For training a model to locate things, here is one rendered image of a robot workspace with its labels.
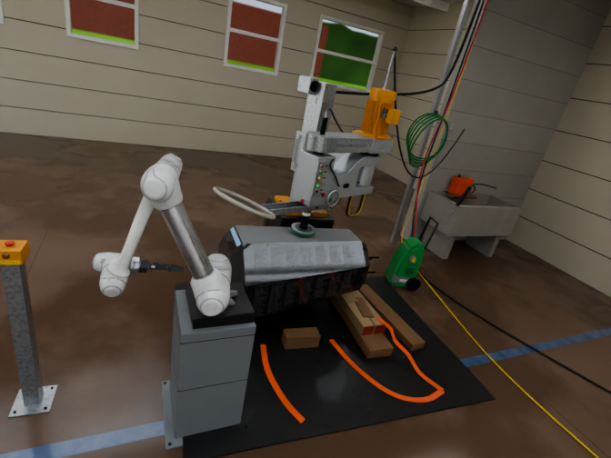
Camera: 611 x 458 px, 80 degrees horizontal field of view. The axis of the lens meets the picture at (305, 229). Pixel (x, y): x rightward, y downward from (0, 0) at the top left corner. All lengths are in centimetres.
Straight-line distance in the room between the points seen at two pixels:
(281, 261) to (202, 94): 631
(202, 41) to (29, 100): 346
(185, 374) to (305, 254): 135
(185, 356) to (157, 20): 733
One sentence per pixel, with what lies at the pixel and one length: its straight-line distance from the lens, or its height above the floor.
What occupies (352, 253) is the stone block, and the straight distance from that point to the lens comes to 323.
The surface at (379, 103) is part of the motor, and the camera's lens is 334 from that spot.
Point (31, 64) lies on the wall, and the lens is 882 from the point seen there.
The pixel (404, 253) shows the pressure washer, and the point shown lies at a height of 43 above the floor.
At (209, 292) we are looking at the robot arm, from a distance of 180.
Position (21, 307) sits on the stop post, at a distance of 244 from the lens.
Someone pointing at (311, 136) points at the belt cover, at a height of 167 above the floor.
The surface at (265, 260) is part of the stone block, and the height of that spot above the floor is 72.
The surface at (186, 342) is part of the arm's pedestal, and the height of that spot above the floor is 75.
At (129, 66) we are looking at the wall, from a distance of 862.
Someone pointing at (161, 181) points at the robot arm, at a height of 161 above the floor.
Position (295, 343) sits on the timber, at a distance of 314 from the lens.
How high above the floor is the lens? 213
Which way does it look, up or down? 23 degrees down
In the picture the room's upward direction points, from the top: 12 degrees clockwise
